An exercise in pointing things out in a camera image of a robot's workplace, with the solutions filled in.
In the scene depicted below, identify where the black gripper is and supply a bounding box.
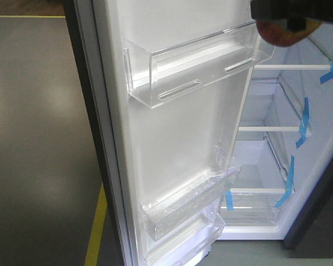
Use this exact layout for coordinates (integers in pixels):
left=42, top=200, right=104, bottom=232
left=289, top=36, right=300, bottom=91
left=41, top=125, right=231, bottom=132
left=250, top=0, right=333, bottom=32

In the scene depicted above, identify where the red yellow apple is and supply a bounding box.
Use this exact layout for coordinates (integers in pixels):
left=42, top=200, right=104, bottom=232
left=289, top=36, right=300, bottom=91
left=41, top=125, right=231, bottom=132
left=256, top=19, right=322, bottom=47

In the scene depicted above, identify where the white open fridge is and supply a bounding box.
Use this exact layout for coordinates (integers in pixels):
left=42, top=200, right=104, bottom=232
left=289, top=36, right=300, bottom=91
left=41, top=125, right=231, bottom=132
left=220, top=24, right=333, bottom=247

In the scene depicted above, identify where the white fridge door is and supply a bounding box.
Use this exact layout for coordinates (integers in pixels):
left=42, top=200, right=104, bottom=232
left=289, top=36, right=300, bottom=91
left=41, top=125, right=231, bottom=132
left=63, top=1, right=252, bottom=265

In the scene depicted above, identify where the clear upper door bin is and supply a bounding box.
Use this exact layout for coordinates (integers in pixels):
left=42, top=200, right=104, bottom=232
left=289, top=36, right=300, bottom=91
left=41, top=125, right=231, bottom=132
left=123, top=22, right=274, bottom=109

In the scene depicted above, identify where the clear door bin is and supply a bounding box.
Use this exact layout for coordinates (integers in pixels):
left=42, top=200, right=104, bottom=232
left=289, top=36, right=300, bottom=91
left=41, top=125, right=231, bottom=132
left=140, top=164, right=241, bottom=241
left=123, top=22, right=274, bottom=109
left=140, top=205, right=225, bottom=265

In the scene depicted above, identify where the clear crisper drawer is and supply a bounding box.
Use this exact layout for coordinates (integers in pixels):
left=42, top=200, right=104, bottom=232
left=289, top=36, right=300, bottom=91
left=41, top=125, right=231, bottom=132
left=220, top=188, right=292, bottom=224

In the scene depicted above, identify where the clear middle door bin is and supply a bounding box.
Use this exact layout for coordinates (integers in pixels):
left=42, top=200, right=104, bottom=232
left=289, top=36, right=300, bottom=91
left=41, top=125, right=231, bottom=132
left=140, top=164, right=241, bottom=241

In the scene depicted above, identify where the clear lower door bin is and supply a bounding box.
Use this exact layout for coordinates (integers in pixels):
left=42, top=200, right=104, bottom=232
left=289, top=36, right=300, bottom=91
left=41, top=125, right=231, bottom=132
left=140, top=205, right=225, bottom=265

